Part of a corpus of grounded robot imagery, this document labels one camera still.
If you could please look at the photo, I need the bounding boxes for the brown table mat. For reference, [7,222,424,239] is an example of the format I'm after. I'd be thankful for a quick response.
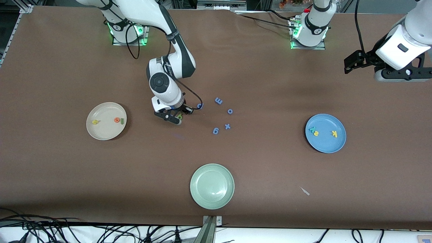
[0,5,432,231]

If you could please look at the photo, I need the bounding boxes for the beige round plate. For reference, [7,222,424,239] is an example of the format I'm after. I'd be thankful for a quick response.
[86,102,128,141]

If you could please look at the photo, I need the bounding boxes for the pale green round plate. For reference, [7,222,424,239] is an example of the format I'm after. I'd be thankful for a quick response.
[190,163,235,210]

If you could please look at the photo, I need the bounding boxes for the blue round plate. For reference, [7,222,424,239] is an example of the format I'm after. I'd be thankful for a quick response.
[305,113,347,154]

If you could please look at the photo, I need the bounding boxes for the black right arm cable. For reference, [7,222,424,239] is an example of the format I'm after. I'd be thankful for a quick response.
[125,24,203,114]

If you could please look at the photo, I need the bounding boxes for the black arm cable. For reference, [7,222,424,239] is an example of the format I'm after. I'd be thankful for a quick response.
[354,0,367,54]
[125,24,203,114]

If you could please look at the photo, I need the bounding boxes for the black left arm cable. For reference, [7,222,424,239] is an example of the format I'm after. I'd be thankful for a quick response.
[354,0,367,54]

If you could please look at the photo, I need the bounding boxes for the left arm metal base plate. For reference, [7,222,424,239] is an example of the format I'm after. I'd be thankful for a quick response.
[290,17,326,50]

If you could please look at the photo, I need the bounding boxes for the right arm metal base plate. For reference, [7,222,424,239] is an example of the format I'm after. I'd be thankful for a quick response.
[112,24,149,46]

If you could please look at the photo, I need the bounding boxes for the black cable on mat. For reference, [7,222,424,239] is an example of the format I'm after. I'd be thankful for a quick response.
[236,13,295,29]

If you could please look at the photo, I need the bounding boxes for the silver aluminium frame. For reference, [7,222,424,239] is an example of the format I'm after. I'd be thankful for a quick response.
[197,0,247,10]

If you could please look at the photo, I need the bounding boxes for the aluminium camera post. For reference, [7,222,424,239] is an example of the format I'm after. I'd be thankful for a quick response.
[194,215,223,243]

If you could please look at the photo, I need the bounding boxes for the tangled black cable bundle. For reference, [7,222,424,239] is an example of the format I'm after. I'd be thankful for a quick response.
[0,209,191,243]

